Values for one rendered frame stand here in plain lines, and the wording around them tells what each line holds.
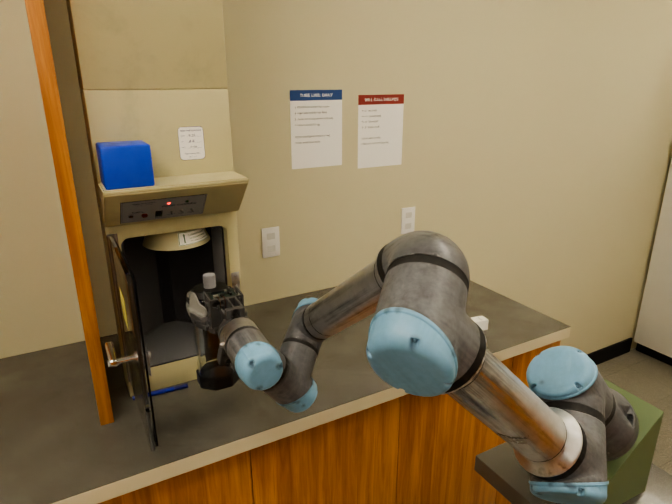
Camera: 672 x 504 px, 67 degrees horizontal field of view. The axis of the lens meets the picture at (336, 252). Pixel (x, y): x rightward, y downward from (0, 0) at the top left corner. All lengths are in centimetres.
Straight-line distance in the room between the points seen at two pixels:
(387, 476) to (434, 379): 103
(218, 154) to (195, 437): 68
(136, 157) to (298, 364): 56
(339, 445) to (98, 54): 112
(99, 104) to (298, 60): 82
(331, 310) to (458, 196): 153
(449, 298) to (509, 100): 190
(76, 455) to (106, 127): 73
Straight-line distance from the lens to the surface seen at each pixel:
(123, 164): 118
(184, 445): 129
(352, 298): 86
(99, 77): 127
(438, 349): 62
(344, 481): 157
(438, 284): 66
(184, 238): 137
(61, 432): 143
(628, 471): 120
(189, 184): 120
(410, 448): 166
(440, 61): 221
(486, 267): 261
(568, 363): 101
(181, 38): 130
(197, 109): 131
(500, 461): 125
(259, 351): 89
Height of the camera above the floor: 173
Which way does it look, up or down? 19 degrees down
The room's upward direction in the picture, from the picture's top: straight up
